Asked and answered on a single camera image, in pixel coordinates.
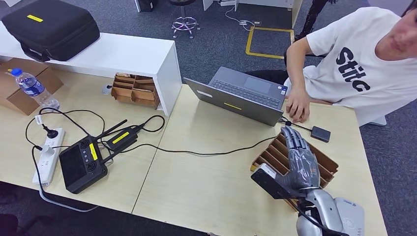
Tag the person's right hand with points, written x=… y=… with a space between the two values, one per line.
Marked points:
x=298 y=104

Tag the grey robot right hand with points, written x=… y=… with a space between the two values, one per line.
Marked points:
x=303 y=169

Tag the brown cardboard card organizer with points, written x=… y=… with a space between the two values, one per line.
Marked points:
x=325 y=169

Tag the person's right forearm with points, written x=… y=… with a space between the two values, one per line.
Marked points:
x=294 y=75

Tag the black card reader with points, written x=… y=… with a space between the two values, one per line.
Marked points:
x=320 y=134

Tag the person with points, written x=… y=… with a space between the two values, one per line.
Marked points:
x=358 y=65

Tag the black office chair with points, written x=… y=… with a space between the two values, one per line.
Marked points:
x=286 y=58

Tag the grey laptop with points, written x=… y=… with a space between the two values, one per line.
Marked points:
x=247 y=85

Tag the yellow floor tape square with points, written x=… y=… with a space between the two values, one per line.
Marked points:
x=248 y=41

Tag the white partition panel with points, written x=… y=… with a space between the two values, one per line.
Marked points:
x=378 y=121

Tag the black stand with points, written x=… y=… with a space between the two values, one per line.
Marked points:
x=311 y=16

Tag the white cabinet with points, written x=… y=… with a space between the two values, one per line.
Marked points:
x=260 y=2

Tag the chrome stool base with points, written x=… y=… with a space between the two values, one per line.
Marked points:
x=184 y=23

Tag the brown cardboard divider tray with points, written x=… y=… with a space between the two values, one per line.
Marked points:
x=133 y=92

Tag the black power adapter yellow sticker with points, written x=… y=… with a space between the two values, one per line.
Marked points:
x=122 y=138

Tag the black computer tower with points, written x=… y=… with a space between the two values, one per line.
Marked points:
x=146 y=5

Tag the white desk shelf riser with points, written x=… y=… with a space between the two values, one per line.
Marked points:
x=114 y=53

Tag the round grey desk grommet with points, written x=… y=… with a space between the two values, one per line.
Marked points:
x=106 y=89

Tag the black remote controller with screen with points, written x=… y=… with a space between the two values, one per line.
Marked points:
x=78 y=168

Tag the white charger plug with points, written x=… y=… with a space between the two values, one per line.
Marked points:
x=47 y=150

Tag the white power strip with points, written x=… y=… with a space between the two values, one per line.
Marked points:
x=47 y=162

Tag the black carrying case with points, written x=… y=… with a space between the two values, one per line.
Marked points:
x=52 y=28

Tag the clear water bottle blue cap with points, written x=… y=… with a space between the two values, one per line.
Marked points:
x=34 y=89

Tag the brown cardboard box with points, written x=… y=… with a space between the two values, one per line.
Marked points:
x=16 y=93

